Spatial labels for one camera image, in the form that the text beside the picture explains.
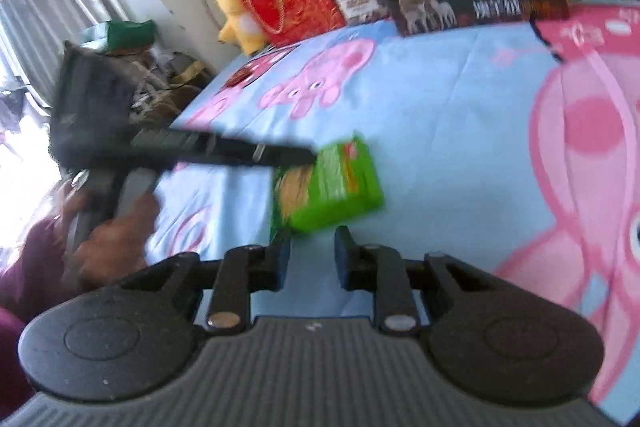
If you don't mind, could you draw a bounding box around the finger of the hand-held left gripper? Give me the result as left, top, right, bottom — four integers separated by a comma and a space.
255, 144, 318, 168

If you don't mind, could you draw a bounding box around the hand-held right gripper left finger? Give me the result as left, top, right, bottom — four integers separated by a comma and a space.
120, 229, 293, 333

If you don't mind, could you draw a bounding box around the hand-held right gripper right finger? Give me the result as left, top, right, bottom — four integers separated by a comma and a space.
334, 226, 501, 334

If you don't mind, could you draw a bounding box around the green cracker packet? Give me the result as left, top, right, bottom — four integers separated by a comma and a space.
270, 132, 385, 240

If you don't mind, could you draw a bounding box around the person's left forearm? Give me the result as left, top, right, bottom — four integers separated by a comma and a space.
0, 212, 86, 413

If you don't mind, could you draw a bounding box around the person's left hand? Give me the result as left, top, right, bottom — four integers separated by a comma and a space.
60, 187, 162, 294

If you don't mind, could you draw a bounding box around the small dark red packet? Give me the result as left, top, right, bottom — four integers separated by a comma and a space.
225, 64, 261, 88

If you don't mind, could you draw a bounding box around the cartoon pig printed blanket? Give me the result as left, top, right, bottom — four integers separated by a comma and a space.
145, 0, 640, 427

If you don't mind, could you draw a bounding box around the yellow duck plush toy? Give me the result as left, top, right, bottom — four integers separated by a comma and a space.
212, 0, 268, 56

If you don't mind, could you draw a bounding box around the pile of cables and clutter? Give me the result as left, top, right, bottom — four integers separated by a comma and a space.
100, 49, 216, 132

